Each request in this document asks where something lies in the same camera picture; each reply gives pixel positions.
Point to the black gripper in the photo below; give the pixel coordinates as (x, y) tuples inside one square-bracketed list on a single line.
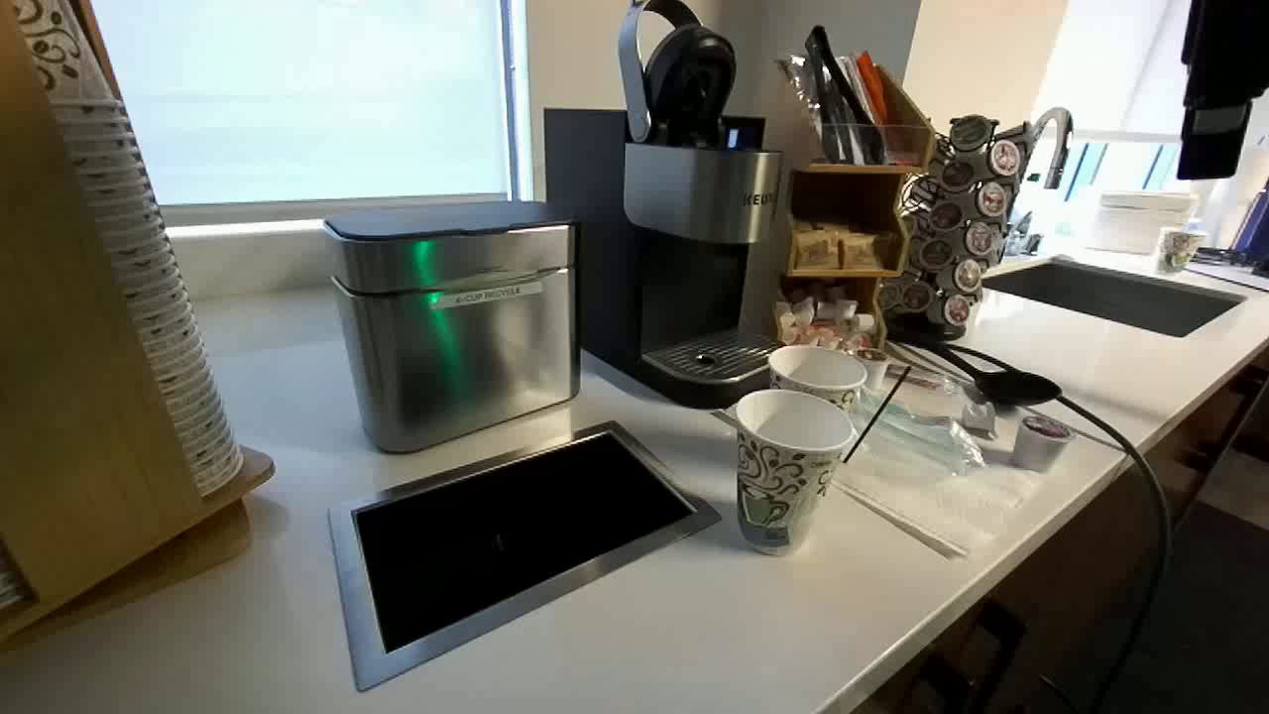
[(1223, 65)]

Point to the patterned paper cup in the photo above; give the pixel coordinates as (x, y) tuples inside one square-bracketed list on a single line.
[(779, 491), (820, 377)]

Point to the wooden cup dispenser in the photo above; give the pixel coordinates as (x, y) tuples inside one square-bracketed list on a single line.
[(65, 397)]

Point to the chrome faucet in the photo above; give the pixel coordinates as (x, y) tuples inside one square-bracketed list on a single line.
[(1052, 133)]

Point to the small patterned mug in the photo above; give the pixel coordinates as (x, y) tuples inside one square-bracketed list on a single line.
[(1181, 247)]

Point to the dark sink basin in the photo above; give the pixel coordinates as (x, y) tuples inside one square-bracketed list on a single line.
[(1125, 298)]

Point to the coffee pod carousel rack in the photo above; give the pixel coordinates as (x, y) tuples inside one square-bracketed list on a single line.
[(939, 225)]

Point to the orange packets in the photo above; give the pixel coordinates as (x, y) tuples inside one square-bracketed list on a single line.
[(873, 84)]

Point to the black plastic spoon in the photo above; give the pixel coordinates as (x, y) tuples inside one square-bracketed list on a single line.
[(1015, 391)]

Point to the black tongs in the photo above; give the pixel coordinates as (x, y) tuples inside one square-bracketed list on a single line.
[(836, 95)]

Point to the wooden condiment organizer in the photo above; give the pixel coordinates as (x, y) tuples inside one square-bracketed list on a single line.
[(847, 202)]

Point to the brown sugar packets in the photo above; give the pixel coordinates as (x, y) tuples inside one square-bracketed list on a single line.
[(836, 247)]

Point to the pile of creamer cups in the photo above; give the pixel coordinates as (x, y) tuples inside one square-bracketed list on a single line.
[(826, 323)]

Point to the clear zip bag green seal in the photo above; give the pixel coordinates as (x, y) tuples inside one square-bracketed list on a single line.
[(927, 437)]

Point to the black stir stick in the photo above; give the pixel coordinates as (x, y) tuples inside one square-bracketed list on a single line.
[(877, 415)]

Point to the white paper towel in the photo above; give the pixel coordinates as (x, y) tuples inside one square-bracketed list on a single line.
[(978, 510)]

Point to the black silver coffee machine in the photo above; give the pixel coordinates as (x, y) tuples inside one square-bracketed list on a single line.
[(689, 202)]

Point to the under counter cabinet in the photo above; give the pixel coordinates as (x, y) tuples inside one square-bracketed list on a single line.
[(1006, 619)]

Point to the stainless steel bin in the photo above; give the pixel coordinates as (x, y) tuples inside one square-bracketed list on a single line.
[(451, 343)]

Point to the bright window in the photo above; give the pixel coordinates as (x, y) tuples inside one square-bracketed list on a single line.
[(302, 95)]

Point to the steel counter trash chute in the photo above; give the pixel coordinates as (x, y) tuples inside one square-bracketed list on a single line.
[(358, 596)]

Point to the stack of paper cups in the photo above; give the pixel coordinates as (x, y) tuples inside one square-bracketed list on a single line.
[(143, 293)]

